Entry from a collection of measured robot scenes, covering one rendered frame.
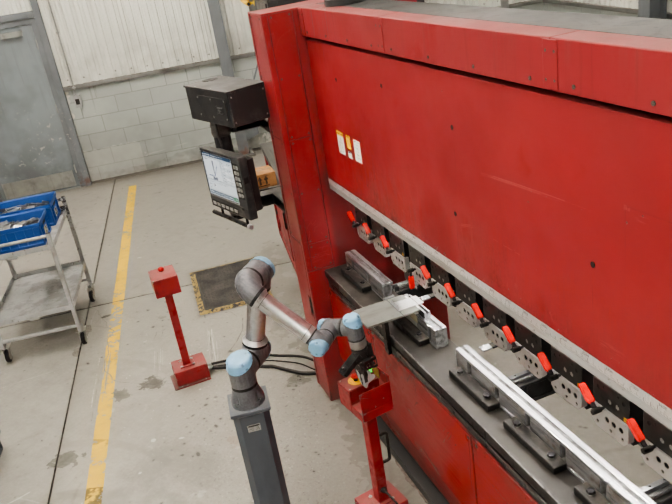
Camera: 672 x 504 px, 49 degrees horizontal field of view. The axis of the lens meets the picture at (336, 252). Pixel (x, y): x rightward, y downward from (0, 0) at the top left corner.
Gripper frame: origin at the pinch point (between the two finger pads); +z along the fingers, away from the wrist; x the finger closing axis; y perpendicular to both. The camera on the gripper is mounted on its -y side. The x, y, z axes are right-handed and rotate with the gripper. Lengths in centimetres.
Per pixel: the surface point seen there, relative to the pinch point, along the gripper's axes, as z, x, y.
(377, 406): 9.8, -4.5, 1.7
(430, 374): -4.8, -20.8, 21.6
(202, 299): 80, 299, 11
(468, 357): -13.3, -33.4, 33.3
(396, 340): -4.3, 11.6, 26.6
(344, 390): 4.0, 9.0, -5.8
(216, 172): -66, 148, 10
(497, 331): -41, -61, 29
